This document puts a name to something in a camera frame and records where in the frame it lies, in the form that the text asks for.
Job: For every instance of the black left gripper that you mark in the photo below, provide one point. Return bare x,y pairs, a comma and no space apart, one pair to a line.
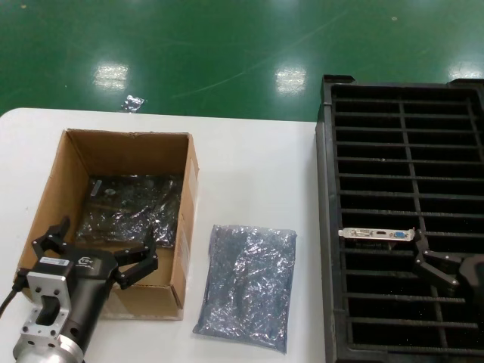
92,272

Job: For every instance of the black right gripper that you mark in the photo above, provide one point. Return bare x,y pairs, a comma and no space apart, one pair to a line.
474,276

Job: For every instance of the dark translucent antistatic bag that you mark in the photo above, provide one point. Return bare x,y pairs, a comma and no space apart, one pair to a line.
125,204

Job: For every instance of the brown cardboard box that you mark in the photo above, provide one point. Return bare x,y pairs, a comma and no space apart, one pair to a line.
125,151

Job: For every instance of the black slotted plastic container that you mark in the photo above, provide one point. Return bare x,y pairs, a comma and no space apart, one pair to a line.
435,113

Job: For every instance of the crumpled foil scrap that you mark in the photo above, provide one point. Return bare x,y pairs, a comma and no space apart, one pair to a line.
133,103

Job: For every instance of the crinkled grey antistatic bag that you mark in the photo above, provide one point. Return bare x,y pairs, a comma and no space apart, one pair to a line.
246,287

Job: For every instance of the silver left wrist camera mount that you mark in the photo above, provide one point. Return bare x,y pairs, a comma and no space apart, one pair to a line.
45,287

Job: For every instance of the graphics card with metal bracket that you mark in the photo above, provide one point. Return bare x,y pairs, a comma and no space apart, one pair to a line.
363,233

